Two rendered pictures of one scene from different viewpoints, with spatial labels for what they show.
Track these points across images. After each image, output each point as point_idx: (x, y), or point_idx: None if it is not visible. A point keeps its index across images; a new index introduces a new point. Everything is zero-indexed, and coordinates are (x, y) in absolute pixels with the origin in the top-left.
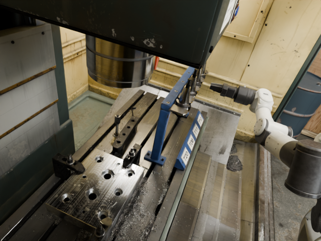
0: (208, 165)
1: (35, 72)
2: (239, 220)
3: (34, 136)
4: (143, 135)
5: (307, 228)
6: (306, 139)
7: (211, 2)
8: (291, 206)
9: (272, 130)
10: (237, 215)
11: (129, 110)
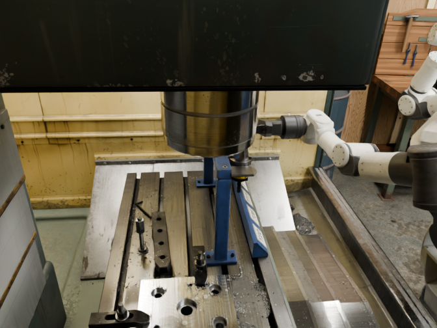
0: (278, 240)
1: (6, 196)
2: (357, 289)
3: (21, 312)
4: (181, 234)
5: (434, 257)
6: (410, 146)
7: (378, 14)
8: None
9: (359, 153)
10: (351, 285)
11: (132, 209)
